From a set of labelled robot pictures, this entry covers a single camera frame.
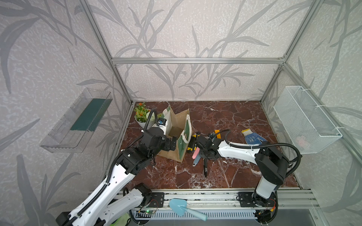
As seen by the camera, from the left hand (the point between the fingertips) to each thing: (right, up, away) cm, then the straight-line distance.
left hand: (169, 135), depth 70 cm
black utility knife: (+20, -21, +14) cm, 32 cm away
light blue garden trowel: (+5, -37, +2) cm, 38 cm away
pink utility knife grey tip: (+14, -14, +20) cm, 28 cm away
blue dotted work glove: (+55, -6, +28) cm, 62 cm away
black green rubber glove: (-22, -42, -2) cm, 47 cm away
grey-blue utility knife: (+15, -18, +17) cm, 29 cm away
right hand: (+18, -14, +19) cm, 30 cm away
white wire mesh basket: (+65, +4, -8) cm, 65 cm away
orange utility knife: (+31, -5, +29) cm, 42 cm away
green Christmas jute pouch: (+4, +3, +19) cm, 20 cm away
